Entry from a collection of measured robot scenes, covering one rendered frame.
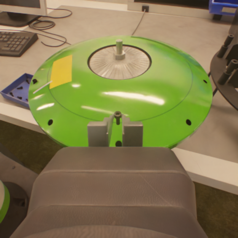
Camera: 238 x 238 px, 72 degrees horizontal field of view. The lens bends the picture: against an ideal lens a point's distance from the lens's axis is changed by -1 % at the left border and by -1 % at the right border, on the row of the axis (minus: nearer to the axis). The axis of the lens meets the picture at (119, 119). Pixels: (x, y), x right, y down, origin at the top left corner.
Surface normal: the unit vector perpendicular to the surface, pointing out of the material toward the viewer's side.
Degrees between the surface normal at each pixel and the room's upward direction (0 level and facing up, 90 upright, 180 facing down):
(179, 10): 90
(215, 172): 0
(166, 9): 90
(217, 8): 104
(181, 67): 17
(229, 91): 4
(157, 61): 5
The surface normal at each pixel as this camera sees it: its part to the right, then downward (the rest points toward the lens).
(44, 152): -0.01, -0.63
